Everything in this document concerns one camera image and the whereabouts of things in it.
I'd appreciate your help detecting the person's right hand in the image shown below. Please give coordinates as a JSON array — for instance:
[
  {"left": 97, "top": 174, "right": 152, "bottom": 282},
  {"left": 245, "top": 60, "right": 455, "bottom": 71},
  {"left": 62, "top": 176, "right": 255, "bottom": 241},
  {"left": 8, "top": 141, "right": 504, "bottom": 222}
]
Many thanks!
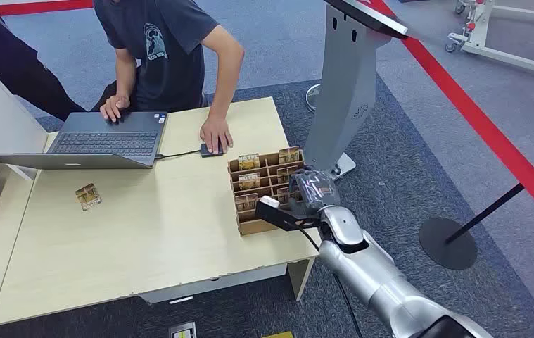
[{"left": 99, "top": 94, "right": 131, "bottom": 123}]

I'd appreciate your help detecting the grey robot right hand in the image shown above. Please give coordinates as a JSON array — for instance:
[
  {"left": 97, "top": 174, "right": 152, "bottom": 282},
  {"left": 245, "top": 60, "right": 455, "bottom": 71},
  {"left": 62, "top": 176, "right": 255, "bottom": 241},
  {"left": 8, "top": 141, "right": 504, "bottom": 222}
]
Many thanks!
[{"left": 288, "top": 168, "right": 341, "bottom": 216}]

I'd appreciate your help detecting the person's left hand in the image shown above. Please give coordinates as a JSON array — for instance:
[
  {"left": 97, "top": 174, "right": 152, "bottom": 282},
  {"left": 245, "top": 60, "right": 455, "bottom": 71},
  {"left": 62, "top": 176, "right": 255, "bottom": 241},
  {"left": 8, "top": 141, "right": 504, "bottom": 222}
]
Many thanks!
[{"left": 200, "top": 116, "right": 234, "bottom": 156}]

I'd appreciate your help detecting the wooden slotted card holder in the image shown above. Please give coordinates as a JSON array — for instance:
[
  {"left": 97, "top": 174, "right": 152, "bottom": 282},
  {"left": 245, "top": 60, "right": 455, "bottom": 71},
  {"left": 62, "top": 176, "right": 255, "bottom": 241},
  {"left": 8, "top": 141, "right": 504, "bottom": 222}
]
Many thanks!
[{"left": 227, "top": 146, "right": 306, "bottom": 237}]

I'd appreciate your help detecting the small black external drive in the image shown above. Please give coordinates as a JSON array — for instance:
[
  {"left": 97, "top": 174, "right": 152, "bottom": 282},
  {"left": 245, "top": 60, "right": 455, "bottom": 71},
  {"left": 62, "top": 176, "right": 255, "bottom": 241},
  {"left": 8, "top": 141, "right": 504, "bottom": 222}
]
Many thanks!
[{"left": 200, "top": 142, "right": 225, "bottom": 158}]

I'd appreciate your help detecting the grey open laptop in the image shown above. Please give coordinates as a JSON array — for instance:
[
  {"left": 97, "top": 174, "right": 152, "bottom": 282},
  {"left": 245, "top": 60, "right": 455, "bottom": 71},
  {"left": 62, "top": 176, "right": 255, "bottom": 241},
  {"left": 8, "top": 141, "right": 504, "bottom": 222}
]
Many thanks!
[{"left": 0, "top": 111, "right": 169, "bottom": 170}]

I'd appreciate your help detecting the dark grey carpet mat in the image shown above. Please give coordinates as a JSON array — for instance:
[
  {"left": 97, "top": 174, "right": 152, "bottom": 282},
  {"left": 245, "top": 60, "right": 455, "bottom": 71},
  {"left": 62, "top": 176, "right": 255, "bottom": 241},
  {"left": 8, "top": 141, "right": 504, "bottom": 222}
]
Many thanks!
[{"left": 0, "top": 77, "right": 534, "bottom": 338}]

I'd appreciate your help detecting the grey kiosk stand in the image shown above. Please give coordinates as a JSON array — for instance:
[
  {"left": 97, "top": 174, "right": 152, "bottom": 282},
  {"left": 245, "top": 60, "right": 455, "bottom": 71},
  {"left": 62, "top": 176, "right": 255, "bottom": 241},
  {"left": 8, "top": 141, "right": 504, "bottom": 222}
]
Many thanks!
[{"left": 303, "top": 0, "right": 409, "bottom": 180}]

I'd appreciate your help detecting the large light wooden table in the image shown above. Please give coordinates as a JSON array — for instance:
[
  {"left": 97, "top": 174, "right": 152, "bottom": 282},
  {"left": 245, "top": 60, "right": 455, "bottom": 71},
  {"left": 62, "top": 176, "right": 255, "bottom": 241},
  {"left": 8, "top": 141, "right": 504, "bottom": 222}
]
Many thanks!
[{"left": 0, "top": 96, "right": 321, "bottom": 326}]

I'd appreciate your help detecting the short red barrier tape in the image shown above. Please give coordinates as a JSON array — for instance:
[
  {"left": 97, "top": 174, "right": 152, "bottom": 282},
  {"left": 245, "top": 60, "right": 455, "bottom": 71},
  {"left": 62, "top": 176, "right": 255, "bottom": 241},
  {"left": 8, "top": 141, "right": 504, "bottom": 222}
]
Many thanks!
[{"left": 0, "top": 0, "right": 94, "bottom": 17}]

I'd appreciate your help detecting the long red barrier tape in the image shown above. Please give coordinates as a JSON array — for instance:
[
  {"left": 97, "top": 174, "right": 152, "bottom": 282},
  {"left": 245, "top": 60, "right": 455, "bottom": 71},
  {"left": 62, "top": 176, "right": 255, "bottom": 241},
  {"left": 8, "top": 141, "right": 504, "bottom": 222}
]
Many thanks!
[{"left": 368, "top": 0, "right": 534, "bottom": 233}]

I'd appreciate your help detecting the floor power outlet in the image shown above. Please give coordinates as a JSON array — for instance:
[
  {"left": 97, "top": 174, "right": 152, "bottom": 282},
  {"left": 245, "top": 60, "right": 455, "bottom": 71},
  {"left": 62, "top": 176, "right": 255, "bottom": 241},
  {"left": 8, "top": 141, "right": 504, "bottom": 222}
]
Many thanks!
[{"left": 168, "top": 321, "right": 198, "bottom": 338}]

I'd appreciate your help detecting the black thin cable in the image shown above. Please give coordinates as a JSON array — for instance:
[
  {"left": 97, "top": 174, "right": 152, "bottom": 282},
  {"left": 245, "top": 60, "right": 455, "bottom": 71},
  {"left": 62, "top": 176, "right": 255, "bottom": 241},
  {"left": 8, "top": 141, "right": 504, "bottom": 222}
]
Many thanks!
[{"left": 154, "top": 149, "right": 203, "bottom": 161}]

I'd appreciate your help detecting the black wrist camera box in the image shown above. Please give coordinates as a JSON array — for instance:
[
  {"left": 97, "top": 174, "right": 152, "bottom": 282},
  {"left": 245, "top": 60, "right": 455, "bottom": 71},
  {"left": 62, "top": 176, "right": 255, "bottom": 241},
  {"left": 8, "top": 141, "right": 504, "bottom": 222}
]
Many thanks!
[{"left": 255, "top": 196, "right": 321, "bottom": 233}]

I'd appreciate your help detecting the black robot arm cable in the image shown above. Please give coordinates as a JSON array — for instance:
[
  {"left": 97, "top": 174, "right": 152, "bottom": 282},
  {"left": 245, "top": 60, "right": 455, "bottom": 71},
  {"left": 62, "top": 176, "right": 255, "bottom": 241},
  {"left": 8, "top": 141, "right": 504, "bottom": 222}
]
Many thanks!
[{"left": 296, "top": 223, "right": 365, "bottom": 338}]

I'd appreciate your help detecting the black stanchion post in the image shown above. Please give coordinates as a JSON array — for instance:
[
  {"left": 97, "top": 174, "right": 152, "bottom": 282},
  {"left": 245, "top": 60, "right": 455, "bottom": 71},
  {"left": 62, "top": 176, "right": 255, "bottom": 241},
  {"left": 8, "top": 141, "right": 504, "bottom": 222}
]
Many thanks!
[{"left": 418, "top": 148, "right": 534, "bottom": 271}]

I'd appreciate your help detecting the white wheeled frame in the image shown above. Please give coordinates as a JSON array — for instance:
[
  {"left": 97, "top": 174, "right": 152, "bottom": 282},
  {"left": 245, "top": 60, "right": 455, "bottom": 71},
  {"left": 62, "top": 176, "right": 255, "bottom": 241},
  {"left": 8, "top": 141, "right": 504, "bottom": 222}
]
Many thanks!
[{"left": 444, "top": 0, "right": 534, "bottom": 81}]

